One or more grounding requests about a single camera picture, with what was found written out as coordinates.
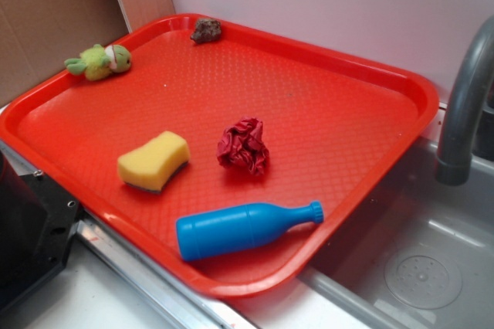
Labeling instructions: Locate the red paper ball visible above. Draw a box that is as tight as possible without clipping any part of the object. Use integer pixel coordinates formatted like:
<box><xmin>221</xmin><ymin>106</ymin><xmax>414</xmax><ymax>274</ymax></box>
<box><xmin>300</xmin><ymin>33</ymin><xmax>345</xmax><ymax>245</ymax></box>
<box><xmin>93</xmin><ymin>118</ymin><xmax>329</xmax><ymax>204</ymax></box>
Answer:
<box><xmin>216</xmin><ymin>117</ymin><xmax>269</xmax><ymax>176</ymax></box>

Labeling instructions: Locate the red plastic tray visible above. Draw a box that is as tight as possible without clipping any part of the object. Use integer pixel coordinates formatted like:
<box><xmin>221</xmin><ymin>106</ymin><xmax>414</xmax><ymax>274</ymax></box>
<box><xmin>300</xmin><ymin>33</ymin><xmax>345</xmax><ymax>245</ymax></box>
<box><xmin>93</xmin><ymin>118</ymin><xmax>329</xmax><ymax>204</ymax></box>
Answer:
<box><xmin>1</xmin><ymin>14</ymin><xmax>438</xmax><ymax>298</ymax></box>

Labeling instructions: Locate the blue plastic bottle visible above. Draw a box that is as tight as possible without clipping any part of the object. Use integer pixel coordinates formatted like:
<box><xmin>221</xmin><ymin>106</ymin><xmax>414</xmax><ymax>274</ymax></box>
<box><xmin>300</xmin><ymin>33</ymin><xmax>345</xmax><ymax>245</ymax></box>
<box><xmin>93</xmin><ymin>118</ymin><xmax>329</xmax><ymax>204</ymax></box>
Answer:
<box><xmin>176</xmin><ymin>201</ymin><xmax>324</xmax><ymax>261</ymax></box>

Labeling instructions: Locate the yellow sponge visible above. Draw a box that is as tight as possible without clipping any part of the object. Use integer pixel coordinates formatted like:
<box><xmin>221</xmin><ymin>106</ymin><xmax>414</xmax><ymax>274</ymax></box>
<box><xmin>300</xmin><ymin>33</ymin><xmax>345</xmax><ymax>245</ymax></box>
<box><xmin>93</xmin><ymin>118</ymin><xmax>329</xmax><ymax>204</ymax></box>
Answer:
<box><xmin>117</xmin><ymin>131</ymin><xmax>191</xmax><ymax>193</ymax></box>

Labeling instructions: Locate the brown rock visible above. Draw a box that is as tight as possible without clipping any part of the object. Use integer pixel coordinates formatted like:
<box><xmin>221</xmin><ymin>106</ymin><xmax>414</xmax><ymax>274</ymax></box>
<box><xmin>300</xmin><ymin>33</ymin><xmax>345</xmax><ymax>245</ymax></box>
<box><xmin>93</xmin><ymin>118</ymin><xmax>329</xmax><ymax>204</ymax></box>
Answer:
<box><xmin>190</xmin><ymin>18</ymin><xmax>222</xmax><ymax>44</ymax></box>

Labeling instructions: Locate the green plush toy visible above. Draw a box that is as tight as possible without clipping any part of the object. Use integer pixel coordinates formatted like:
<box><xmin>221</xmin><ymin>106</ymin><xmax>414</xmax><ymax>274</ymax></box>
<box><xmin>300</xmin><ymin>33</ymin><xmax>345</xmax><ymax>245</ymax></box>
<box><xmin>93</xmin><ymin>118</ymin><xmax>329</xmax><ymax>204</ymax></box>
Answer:
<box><xmin>64</xmin><ymin>44</ymin><xmax>132</xmax><ymax>81</ymax></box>

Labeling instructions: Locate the grey faucet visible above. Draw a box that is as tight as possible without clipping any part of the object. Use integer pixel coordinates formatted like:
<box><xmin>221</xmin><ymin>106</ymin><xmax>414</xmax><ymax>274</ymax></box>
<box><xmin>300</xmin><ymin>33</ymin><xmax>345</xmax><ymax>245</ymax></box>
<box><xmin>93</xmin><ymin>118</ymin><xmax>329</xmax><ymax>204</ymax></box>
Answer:
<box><xmin>435</xmin><ymin>17</ymin><xmax>493</xmax><ymax>186</ymax></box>

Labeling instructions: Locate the grey sink basin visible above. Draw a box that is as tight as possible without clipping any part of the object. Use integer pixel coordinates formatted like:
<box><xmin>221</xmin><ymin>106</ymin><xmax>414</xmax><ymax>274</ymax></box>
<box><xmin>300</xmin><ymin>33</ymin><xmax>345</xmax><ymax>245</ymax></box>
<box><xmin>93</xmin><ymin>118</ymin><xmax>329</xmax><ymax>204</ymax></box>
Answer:
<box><xmin>300</xmin><ymin>139</ymin><xmax>493</xmax><ymax>328</ymax></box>

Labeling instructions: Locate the brown cardboard panel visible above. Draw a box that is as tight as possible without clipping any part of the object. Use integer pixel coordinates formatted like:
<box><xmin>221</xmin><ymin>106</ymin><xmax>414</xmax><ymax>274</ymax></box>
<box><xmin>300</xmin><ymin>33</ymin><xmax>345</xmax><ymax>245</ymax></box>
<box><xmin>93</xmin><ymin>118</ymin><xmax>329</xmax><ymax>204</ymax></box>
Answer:
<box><xmin>1</xmin><ymin>0</ymin><xmax>174</xmax><ymax>105</ymax></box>

